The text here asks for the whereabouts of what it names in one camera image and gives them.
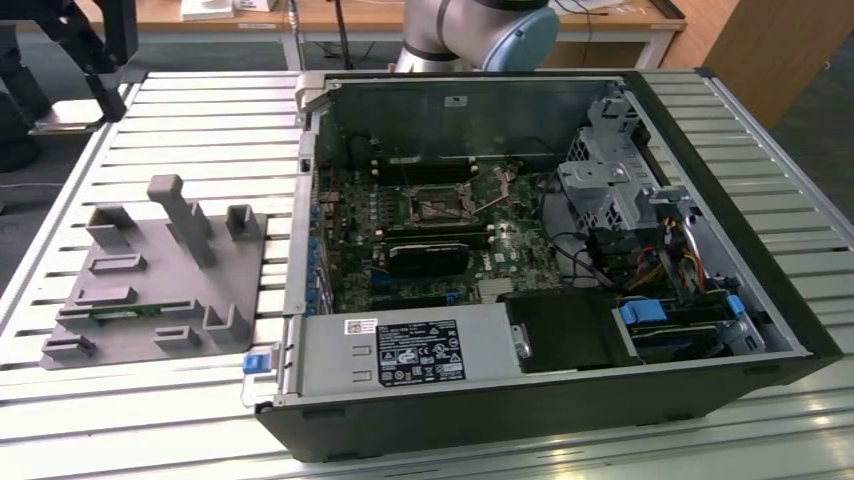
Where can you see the blue disk bay tab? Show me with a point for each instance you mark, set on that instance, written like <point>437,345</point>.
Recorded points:
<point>734,306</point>

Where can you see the socket locking lever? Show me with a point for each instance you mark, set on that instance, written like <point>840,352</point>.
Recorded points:
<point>493,202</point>

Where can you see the brown wooden cabinet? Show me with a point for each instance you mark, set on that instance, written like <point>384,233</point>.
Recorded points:
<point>781,55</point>

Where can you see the green motherboard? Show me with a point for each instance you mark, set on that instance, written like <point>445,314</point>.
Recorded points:
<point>521,260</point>

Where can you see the grey parts rack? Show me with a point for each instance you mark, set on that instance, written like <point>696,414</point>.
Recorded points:
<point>167,300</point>

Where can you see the black installed RAM stick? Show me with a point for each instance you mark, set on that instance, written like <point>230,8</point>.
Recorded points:
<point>434,240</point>
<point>434,231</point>

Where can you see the blue case latch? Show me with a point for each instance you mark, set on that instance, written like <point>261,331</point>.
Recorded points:
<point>259,363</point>

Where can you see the black open PC case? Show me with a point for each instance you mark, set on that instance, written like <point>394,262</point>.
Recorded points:
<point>534,420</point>

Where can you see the small silver heat sink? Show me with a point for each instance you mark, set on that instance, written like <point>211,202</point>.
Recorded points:
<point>497,289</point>

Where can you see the silver power supply with label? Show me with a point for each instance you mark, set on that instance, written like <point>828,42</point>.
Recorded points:
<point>334,350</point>

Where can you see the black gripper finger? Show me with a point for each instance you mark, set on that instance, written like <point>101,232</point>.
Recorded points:
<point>107,97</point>

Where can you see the black graphics card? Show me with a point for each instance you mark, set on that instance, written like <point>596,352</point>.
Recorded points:
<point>428,259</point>

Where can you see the green RAM stick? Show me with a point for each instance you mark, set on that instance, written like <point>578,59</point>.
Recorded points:
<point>127,311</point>

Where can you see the silver metal drive cage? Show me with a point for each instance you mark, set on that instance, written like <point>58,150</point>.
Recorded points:
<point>601,185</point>

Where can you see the CPU socket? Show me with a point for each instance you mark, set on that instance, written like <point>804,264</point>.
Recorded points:
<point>441,205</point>

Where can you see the small white box blue print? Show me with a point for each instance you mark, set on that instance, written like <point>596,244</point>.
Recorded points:
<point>254,5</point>

